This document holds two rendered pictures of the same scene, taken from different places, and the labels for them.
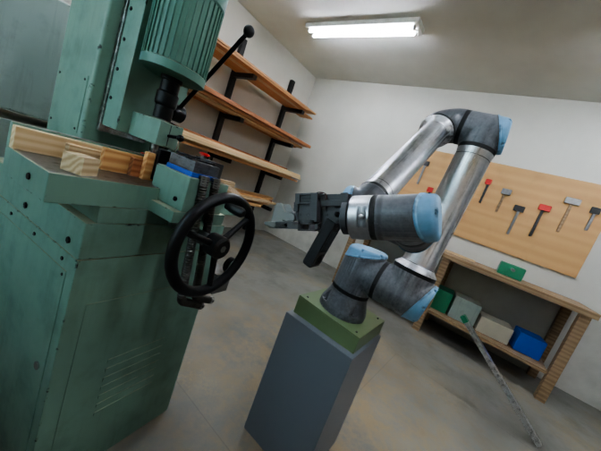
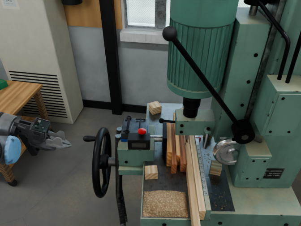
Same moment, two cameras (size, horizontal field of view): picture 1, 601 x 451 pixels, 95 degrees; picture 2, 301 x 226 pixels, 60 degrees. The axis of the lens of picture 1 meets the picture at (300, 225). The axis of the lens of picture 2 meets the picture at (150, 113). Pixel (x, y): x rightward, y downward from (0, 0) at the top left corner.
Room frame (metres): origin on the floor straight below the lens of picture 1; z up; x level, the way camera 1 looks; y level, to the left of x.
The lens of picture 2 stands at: (1.44, 0.08, 1.65)
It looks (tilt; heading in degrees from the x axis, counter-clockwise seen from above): 39 degrees down; 156
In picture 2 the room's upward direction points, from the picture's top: straight up
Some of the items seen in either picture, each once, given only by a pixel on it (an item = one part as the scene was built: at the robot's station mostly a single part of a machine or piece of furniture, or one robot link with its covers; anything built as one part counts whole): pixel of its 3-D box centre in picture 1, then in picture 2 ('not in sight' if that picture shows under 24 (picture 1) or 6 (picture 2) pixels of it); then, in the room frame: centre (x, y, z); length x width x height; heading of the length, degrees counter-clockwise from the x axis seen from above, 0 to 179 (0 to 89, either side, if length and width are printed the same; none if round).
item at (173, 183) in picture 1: (190, 190); (137, 144); (0.76, 0.32, 0.91); 0.15 x 0.14 x 0.09; 155
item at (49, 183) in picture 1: (166, 195); (158, 153); (0.79, 0.40, 0.87); 0.61 x 0.30 x 0.06; 155
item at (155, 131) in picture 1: (154, 133); (194, 123); (0.85, 0.51, 1.03); 0.14 x 0.07 x 0.09; 65
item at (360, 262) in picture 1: (362, 268); not in sight; (1.04, -0.28, 0.80); 0.17 x 0.15 x 0.18; 60
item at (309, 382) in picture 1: (312, 381); not in sight; (1.05, -0.27, 0.27); 0.30 x 0.30 x 0.55; 57
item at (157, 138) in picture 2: (175, 170); (156, 138); (0.79, 0.39, 0.95); 0.09 x 0.07 x 0.09; 155
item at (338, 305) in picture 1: (346, 298); not in sight; (1.05, -0.27, 0.67); 0.19 x 0.19 x 0.10
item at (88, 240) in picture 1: (114, 206); (211, 171); (0.89, 0.61, 0.76); 0.57 x 0.45 x 0.09; 65
